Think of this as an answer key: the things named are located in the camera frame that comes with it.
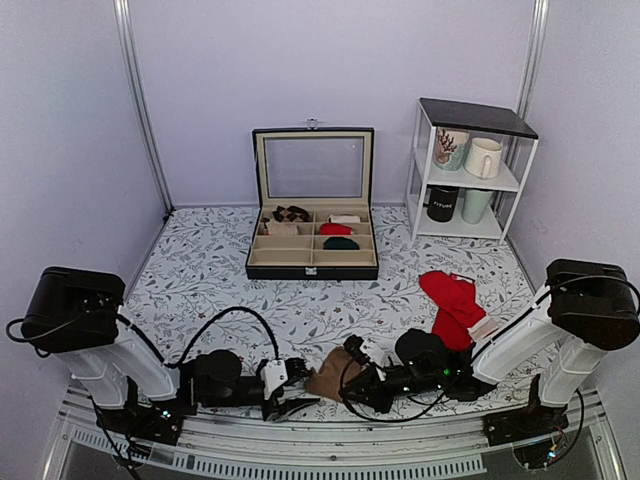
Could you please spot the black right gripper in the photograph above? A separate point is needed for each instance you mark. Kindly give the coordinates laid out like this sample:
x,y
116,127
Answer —
x,y
372,390

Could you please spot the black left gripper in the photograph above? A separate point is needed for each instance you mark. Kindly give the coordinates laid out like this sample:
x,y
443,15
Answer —
x,y
283,411

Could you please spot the tan ribbed sock pair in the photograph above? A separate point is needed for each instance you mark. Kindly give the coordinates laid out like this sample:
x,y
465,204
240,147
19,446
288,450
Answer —
x,y
326,381

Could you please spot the black compartment storage box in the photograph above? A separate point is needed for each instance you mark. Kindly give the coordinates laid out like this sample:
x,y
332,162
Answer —
x,y
324,171

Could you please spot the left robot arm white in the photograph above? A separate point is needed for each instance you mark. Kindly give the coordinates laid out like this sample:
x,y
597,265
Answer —
x,y
79,316

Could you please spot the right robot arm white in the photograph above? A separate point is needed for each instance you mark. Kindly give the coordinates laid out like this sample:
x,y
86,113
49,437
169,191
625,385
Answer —
x,y
589,308

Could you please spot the dark green rolled socks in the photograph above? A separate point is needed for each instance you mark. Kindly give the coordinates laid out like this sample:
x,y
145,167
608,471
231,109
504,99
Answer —
x,y
340,243

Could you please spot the red rolled socks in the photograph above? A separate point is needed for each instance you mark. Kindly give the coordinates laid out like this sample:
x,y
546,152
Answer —
x,y
335,229

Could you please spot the cream rolled socks left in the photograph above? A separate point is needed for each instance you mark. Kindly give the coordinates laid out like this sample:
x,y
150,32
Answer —
x,y
280,229

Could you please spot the argyle patterned rolled socks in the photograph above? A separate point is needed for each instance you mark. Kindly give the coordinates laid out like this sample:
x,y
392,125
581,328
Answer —
x,y
291,214

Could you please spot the red sock pair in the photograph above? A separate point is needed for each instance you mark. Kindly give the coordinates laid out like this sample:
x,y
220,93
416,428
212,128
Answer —
x,y
460,321

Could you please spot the floral patterned table mat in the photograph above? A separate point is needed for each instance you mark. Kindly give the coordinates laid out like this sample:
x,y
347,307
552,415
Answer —
x,y
194,296

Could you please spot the black mug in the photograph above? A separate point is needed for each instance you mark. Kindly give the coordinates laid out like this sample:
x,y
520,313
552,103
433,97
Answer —
x,y
442,202

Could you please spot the pale green tumbler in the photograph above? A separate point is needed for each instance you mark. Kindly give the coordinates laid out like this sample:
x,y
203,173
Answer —
x,y
476,201

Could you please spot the white shelf rack black top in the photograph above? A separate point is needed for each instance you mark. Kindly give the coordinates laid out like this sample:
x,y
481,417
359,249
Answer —
x,y
519,142

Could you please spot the coral pattern mug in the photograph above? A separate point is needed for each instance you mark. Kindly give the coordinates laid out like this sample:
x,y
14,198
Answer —
x,y
451,148

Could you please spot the cream white mug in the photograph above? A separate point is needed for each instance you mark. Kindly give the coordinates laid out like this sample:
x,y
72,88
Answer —
x,y
484,158

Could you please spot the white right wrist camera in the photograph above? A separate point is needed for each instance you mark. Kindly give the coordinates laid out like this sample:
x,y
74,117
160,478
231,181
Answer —
x,y
373,353

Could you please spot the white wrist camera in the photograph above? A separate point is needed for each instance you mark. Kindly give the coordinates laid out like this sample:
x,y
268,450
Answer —
x,y
278,373
373,353

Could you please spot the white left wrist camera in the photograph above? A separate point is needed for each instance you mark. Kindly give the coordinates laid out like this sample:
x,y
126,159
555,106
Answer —
x,y
278,373

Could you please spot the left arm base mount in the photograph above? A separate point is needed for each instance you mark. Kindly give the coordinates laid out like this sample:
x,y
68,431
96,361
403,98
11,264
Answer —
x,y
159,422

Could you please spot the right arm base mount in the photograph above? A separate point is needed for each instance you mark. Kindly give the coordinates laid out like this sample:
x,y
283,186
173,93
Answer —
x,y
526,422

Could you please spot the right aluminium corner post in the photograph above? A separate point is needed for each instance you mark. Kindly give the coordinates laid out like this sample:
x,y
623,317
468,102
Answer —
x,y
533,56

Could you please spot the aluminium corner post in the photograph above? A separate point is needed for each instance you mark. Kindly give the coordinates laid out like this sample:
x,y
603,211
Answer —
x,y
533,56
132,68

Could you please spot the left aluminium corner post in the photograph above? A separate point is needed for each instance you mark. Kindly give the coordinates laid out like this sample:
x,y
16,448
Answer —
x,y
132,68

